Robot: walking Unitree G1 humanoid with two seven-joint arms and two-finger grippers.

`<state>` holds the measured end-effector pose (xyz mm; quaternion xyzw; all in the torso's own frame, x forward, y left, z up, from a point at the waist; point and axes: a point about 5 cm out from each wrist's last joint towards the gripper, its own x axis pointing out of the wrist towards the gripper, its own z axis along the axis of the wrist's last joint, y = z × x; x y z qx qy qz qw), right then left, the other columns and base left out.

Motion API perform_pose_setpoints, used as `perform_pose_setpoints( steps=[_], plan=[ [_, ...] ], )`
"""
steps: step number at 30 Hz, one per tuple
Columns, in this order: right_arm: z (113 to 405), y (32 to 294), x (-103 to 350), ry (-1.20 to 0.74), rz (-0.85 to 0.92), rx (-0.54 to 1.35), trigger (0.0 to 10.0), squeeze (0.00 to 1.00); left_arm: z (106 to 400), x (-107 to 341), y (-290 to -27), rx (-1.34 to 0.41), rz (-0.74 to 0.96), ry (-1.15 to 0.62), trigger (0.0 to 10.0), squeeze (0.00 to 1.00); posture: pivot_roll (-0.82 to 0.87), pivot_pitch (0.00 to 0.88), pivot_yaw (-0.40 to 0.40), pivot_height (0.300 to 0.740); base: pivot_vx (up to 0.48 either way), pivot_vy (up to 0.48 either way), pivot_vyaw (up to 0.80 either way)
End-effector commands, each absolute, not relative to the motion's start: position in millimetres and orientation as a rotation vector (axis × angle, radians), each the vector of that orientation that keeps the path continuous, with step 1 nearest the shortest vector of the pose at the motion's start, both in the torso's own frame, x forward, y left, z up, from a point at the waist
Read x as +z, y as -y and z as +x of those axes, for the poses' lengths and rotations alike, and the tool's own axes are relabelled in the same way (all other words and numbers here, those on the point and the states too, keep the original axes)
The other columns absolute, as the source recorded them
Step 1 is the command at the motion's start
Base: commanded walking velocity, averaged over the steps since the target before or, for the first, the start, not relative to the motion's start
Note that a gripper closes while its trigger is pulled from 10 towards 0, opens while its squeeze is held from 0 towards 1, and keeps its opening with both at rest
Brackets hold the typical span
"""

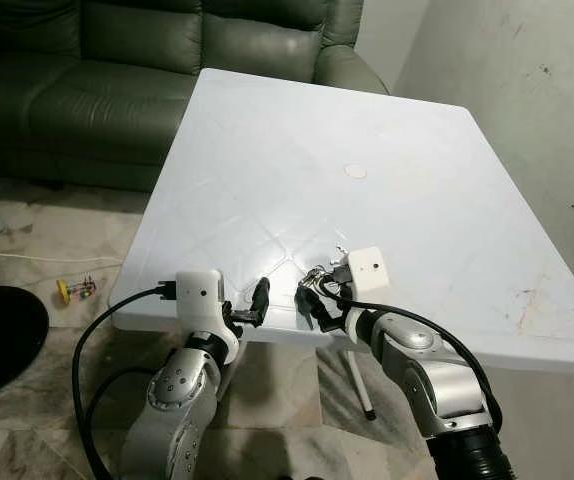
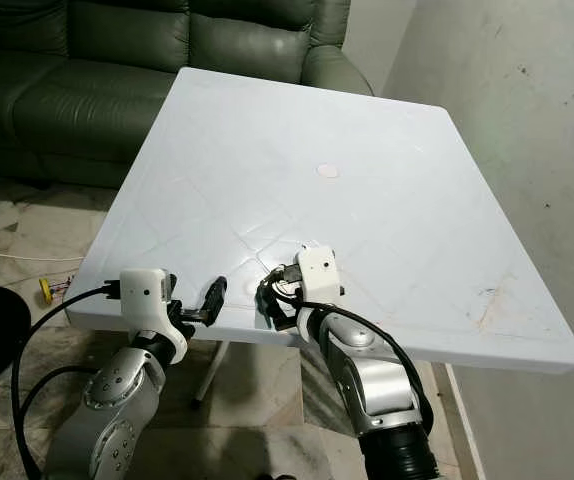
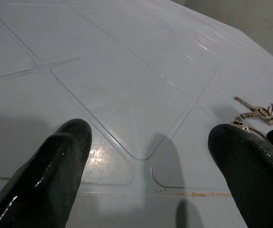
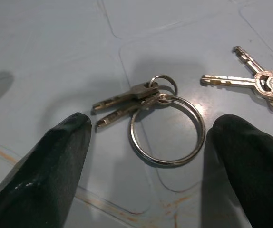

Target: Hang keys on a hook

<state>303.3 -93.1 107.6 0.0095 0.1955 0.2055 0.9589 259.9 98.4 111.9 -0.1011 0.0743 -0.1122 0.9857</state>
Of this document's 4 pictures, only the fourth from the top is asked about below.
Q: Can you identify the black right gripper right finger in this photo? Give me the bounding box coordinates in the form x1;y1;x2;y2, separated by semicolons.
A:
209;114;273;228

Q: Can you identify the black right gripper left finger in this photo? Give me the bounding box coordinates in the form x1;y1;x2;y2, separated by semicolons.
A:
0;112;92;228

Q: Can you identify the dull silver key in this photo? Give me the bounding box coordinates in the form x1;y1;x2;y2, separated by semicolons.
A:
92;82;160;115
96;95;162;129

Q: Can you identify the shiny silver key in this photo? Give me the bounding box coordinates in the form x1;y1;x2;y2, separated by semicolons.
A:
200;71;273;99
233;46;266;75

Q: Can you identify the large silver key ring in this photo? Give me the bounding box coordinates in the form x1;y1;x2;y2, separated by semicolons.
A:
128;94;206;168

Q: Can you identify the small silver key ring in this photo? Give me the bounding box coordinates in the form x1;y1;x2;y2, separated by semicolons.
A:
149;75;177;96

